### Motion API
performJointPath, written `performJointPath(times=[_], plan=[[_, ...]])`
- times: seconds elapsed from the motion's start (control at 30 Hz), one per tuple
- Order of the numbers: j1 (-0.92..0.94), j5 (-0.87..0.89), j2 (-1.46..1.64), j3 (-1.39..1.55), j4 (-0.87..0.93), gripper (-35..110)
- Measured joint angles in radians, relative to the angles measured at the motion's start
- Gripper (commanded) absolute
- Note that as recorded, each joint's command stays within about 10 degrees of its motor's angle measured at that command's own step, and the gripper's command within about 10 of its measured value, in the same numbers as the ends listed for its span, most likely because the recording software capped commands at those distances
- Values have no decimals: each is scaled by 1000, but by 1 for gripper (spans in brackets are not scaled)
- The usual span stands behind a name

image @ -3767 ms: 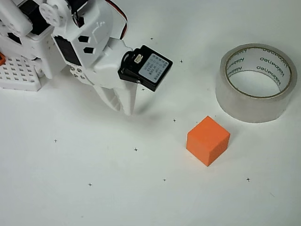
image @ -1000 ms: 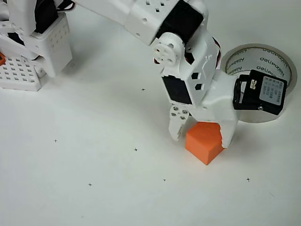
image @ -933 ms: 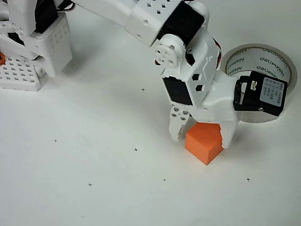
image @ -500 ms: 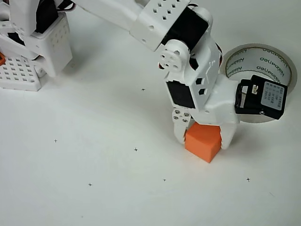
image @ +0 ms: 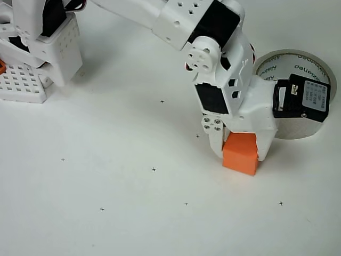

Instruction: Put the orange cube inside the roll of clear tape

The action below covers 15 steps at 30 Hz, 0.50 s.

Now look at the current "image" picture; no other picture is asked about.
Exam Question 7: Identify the white perforated base plate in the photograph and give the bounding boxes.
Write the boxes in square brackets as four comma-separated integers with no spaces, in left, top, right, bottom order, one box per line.
[0,63,47,105]

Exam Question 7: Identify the orange cube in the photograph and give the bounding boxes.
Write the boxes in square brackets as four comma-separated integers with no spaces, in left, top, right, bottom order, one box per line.
[222,132,260,177]

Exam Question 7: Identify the red and black servo cable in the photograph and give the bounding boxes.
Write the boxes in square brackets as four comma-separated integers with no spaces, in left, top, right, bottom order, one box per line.
[62,0,89,13]

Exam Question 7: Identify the clear packing tape roll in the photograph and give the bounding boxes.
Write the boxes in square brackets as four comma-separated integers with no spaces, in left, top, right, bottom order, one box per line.
[251,49,338,141]

